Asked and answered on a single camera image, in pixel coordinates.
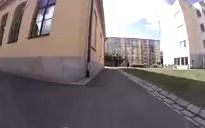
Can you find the dark bushes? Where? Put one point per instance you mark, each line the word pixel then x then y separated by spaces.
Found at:
pixel 112 59

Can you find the person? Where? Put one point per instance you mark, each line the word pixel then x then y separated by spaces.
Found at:
pixel 128 64

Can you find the multi-storey glass-fronted building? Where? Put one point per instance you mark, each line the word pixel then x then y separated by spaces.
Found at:
pixel 136 50

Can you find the grey asphalt road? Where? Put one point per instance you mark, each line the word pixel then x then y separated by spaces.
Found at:
pixel 90 103

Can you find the yellow plastered building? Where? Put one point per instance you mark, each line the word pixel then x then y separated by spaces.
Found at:
pixel 56 36

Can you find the cobblestone kerb strip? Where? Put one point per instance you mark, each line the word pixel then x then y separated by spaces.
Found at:
pixel 176 101

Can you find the green grass lawn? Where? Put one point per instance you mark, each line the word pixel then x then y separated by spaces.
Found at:
pixel 186 85

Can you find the white and beige building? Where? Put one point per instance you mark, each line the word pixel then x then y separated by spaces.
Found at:
pixel 193 36

